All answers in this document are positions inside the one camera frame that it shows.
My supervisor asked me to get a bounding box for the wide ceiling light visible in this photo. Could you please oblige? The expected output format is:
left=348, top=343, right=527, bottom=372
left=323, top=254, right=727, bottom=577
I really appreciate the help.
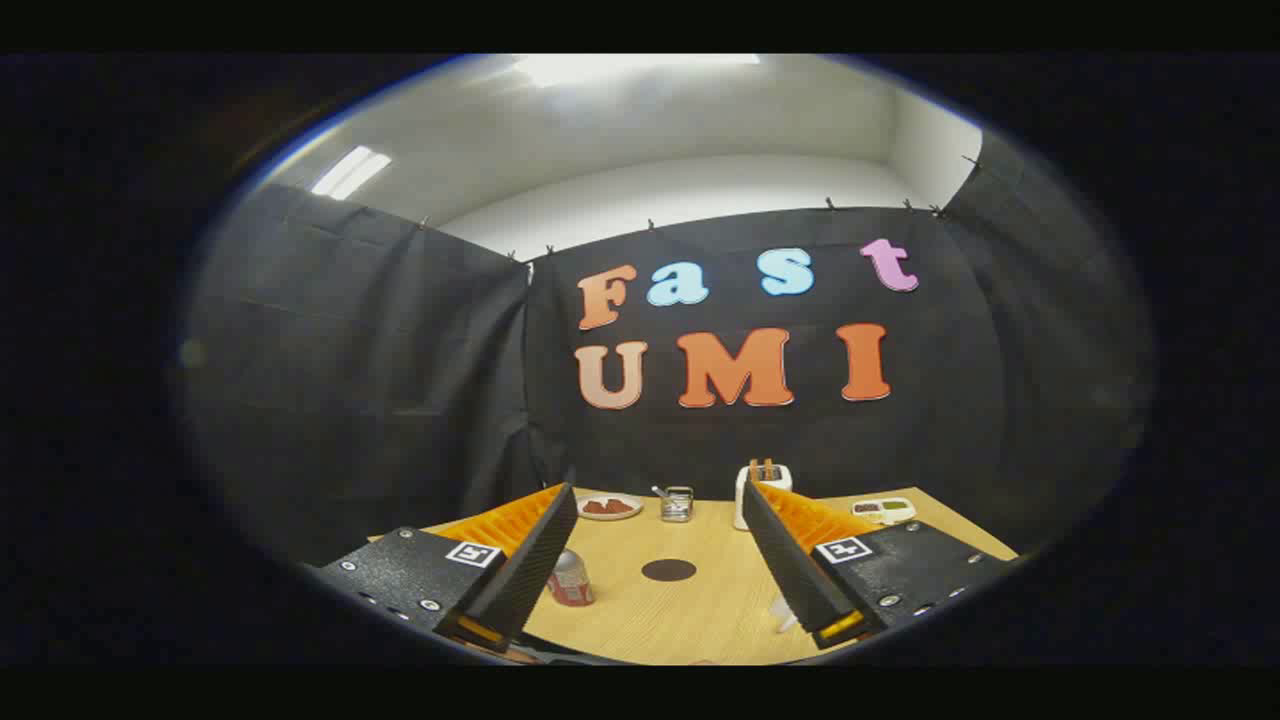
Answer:
left=515, top=55, right=761, bottom=89

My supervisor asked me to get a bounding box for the white divided dish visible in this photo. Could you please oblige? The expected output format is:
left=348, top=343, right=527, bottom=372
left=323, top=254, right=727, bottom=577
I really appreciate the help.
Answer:
left=851, top=497, right=917, bottom=526

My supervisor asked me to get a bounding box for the white plate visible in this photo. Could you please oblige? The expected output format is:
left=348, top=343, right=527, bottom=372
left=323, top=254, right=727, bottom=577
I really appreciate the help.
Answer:
left=576, top=493, right=644, bottom=522

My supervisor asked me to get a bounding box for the white toaster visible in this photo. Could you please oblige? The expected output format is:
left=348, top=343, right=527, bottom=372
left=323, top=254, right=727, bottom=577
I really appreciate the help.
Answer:
left=734, top=462, right=794, bottom=532

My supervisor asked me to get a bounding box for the wooden table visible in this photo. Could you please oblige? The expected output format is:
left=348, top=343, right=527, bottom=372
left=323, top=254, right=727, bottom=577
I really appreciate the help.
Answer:
left=370, top=487, right=1021, bottom=666

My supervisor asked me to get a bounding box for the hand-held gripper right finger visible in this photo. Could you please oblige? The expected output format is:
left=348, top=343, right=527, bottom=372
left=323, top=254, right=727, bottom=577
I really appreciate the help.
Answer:
left=740, top=478, right=1016, bottom=651

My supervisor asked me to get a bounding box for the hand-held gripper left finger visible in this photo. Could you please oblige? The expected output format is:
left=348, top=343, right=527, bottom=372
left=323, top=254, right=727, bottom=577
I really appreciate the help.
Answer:
left=315, top=483, right=581, bottom=656

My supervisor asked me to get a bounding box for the silver bottle with pink label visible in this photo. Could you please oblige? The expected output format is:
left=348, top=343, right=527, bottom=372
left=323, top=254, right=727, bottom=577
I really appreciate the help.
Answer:
left=547, top=548, right=596, bottom=608

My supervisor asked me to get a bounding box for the black backdrop cloth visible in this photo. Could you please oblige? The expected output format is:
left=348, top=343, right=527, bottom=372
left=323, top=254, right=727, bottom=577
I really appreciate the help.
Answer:
left=185, top=130, right=1151, bottom=561

